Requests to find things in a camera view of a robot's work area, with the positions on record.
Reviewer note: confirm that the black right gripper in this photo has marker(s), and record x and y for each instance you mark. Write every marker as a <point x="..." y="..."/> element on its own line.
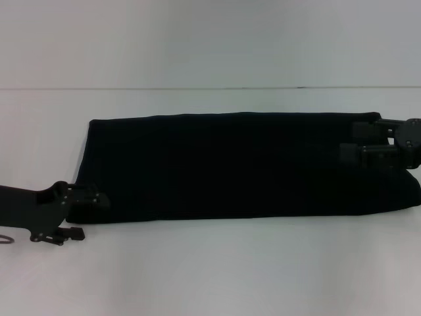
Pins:
<point x="409" y="145"/>

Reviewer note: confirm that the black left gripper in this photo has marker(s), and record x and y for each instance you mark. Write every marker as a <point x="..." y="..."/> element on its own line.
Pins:
<point x="29" y="207"/>

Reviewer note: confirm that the black t-shirt with white print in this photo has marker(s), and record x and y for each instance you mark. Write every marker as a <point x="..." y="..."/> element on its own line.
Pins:
<point x="230" y="164"/>

